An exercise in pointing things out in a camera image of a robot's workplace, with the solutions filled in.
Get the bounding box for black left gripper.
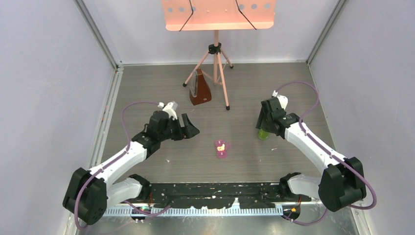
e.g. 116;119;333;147
159;114;199;142

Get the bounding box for green pill bottle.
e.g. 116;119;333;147
257;129;269;141

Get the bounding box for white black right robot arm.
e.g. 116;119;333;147
256;95;367;212

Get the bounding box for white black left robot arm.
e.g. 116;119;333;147
63;111;200;225

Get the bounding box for white pills in organizer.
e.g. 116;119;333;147
216;144;226;152

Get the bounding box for brown wooden metronome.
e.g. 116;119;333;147
188;69;212;105

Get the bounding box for pink music stand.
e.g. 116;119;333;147
161;0;277;110

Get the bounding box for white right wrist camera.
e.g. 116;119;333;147
272;90;288;110

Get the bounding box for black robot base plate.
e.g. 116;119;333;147
118;182;312;210

